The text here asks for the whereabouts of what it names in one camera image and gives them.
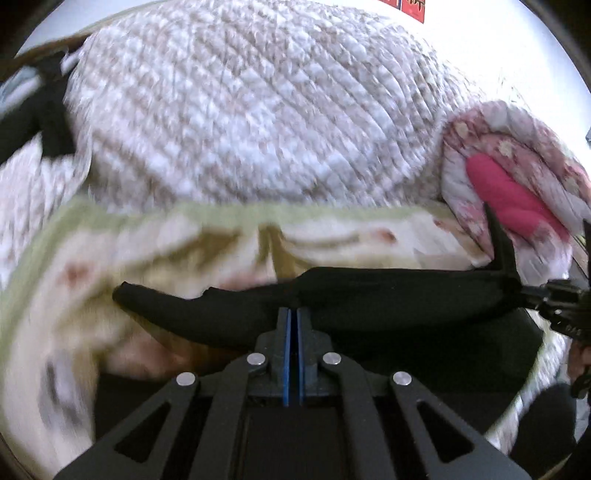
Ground dark cloth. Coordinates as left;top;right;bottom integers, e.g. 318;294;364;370
0;55;77;160

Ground black pants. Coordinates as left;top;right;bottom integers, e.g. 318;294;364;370
95;203;546;480

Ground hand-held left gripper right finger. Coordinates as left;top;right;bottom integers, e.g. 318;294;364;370
297;307;533;480

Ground cream floral blanket green border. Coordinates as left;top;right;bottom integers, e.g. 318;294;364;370
0;196;573;480

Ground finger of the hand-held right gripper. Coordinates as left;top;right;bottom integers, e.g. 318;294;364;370
520;278;591;344

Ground pink floral folded quilt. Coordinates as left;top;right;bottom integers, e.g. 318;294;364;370
438;99;591;287

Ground magenta pillow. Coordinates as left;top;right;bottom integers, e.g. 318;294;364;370
467;154;571;241

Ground beige white quilted comforter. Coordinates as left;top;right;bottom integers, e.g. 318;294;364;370
0;0;467;278

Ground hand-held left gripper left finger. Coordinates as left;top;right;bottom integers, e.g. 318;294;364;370
53;307;293;480

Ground red wall poster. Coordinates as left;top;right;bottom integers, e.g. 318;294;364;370
381;0;426;25

